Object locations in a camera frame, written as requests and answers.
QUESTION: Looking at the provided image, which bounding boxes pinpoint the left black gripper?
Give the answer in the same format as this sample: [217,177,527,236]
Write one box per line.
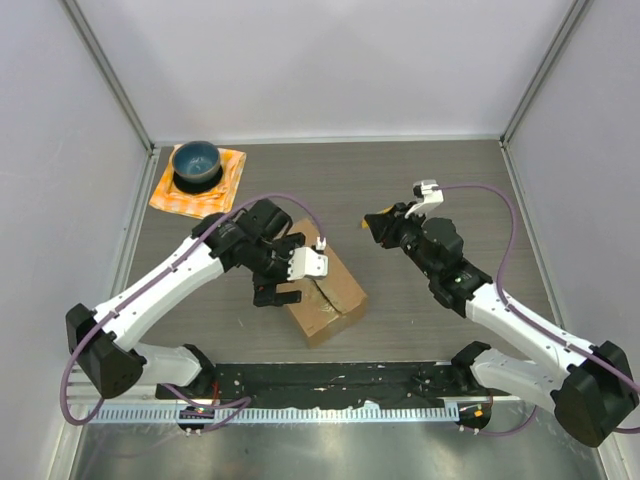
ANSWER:
[248,235,307,307]

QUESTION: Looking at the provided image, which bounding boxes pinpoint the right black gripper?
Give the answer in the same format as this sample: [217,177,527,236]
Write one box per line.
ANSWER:
[365,202,439,280]

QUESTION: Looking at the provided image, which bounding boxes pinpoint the brown cardboard express box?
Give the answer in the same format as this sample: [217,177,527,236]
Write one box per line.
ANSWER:
[277,245,368,348]

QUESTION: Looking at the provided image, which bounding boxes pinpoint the yellow utility knife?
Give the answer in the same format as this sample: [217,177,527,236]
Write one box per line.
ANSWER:
[360,206,392,229]

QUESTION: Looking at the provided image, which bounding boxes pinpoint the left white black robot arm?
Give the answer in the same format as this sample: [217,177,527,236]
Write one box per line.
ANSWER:
[66,198,326,400]

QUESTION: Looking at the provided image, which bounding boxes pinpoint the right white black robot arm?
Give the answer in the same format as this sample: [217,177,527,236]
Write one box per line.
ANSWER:
[364,203,639,448]

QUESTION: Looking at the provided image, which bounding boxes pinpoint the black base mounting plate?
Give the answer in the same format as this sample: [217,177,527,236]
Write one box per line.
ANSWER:
[154,360,512,409]

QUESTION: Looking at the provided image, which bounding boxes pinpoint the orange checkered cloth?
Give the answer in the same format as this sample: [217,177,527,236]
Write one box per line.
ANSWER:
[149,144,247,219]

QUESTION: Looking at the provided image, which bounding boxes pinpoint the black round coaster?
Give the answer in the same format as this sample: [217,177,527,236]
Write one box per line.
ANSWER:
[172,167,224,195]

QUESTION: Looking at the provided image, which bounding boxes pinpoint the blue ceramic bowl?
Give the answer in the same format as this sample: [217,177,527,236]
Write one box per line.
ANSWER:
[171,141,222,184]

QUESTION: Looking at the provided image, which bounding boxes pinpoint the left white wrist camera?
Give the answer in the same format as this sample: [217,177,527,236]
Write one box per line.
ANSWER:
[287,237,329,282]

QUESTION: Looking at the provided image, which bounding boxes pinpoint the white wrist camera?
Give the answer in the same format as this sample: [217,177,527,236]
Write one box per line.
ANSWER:
[287,237,329,282]
[404,179,444,219]

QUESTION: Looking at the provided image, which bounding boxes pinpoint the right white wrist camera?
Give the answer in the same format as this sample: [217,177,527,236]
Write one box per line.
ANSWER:
[404,179,444,219]

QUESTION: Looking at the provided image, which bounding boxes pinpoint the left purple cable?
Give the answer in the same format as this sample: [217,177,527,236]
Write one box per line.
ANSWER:
[59,193,329,435]

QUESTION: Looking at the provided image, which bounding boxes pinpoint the purple cable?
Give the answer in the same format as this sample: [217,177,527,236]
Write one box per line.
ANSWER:
[439,183,640,435]
[59,193,329,435]

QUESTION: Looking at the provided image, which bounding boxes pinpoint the white slotted cable duct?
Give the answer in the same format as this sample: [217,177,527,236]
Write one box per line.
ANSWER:
[92,402,459,425]

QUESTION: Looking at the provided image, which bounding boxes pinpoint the aluminium frame rail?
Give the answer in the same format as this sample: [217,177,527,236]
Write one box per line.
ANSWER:
[67,364,156,403]

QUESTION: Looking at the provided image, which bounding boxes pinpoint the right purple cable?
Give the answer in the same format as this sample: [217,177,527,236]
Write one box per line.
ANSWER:
[439,183,640,435]

